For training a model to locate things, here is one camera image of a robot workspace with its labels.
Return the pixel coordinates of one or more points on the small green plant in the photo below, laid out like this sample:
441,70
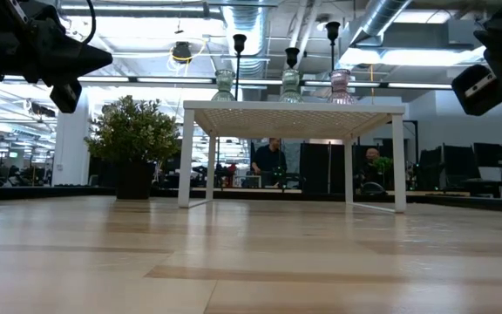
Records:
383,165

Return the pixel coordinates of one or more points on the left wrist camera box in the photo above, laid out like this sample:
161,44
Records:
76,56

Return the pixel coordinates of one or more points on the pale green glass candle holder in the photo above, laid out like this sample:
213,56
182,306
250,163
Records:
290,80

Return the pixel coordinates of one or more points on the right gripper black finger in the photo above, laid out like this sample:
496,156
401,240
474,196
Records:
471,78
484,98

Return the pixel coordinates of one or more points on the silver spiral air duct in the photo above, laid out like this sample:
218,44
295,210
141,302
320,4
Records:
244,22
381,15

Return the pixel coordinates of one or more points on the short black candlestick holder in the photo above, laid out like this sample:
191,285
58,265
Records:
292,54

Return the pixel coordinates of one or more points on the black room partition panel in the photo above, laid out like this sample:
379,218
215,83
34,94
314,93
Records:
320,168

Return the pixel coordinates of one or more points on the pink glass candle holder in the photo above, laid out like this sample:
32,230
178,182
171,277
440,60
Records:
340,80

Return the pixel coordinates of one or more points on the black computer monitor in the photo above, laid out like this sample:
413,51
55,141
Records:
489,154

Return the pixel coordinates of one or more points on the green potted plant black pot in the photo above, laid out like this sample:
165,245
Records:
133,131

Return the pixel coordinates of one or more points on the tall black candlestick holder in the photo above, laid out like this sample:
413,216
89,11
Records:
332,30

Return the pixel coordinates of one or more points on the medium black candlestick holder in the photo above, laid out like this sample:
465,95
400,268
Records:
239,41

